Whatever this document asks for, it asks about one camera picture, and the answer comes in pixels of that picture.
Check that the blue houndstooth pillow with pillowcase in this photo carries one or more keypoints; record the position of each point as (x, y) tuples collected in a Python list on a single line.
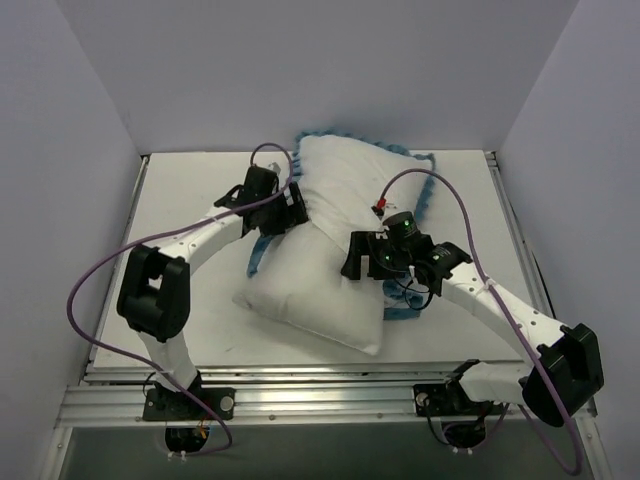
[(341, 177)]

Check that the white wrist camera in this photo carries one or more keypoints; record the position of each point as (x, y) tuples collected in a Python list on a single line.
[(275, 167), (383, 210)]

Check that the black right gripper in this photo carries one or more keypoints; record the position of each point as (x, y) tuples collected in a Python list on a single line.
[(364, 253)]

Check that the white pillow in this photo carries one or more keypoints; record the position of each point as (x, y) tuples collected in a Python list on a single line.
[(295, 279)]

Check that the aluminium rail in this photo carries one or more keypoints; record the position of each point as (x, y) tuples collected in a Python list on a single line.
[(529, 266), (139, 183)]

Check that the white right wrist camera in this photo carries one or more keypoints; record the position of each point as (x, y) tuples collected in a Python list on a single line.
[(383, 210)]

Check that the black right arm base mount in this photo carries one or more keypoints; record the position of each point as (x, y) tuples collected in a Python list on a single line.
[(448, 399)]

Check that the aluminium front rail frame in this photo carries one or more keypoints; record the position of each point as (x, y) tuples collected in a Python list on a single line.
[(357, 393)]

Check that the aluminium left side rail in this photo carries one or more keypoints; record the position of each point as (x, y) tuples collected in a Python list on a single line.
[(139, 183)]

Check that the aluminium right side rail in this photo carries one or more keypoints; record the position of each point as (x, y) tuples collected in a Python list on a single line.
[(529, 266)]

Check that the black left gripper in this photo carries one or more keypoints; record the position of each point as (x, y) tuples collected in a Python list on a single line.
[(288, 209)]

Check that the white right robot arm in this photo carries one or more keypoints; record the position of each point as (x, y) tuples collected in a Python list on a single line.
[(561, 366)]

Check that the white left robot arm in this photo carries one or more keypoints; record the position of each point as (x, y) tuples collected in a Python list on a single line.
[(155, 293)]

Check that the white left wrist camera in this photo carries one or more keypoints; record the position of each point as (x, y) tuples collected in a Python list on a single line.
[(275, 167)]

